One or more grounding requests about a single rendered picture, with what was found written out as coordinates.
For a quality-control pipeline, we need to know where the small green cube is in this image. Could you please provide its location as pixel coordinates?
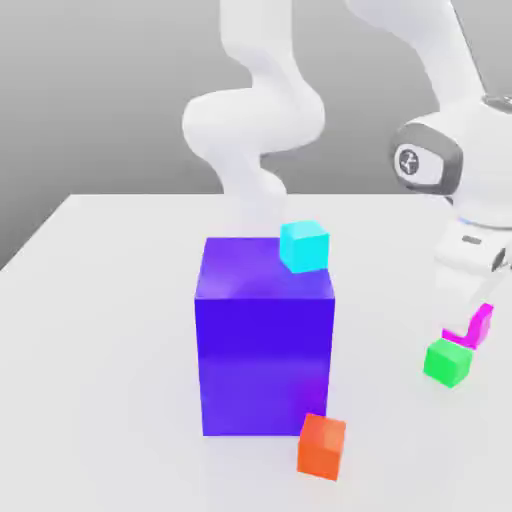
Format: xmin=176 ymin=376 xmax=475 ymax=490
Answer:
xmin=422 ymin=337 xmax=474 ymax=389

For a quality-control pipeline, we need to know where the small orange cube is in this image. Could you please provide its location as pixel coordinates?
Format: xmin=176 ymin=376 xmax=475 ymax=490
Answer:
xmin=296 ymin=412 xmax=348 ymax=482

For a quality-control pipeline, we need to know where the small magenta cube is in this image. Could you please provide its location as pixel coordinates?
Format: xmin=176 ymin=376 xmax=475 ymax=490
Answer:
xmin=441 ymin=302 xmax=495 ymax=351

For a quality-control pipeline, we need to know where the large purple box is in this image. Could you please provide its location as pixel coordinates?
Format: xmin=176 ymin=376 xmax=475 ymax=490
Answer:
xmin=193 ymin=236 xmax=336 ymax=438

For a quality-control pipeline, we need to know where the small cyan cube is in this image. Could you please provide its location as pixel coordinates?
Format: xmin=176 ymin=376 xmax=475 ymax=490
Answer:
xmin=278 ymin=218 xmax=332 ymax=275

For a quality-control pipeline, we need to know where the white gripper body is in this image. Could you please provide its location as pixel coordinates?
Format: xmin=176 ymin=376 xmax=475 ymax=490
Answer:
xmin=433 ymin=220 xmax=507 ymax=286

